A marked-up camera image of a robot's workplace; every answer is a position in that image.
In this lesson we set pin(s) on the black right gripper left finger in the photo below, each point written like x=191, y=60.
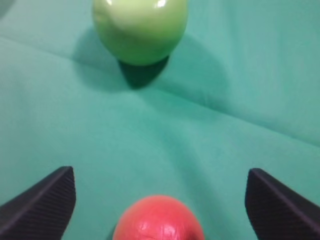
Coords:
x=43, y=211

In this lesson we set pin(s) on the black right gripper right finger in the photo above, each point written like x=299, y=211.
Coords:
x=276, y=212

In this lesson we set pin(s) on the red-yellow round bread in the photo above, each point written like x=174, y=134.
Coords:
x=158, y=217

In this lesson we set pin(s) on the green apple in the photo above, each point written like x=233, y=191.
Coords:
x=140, y=32

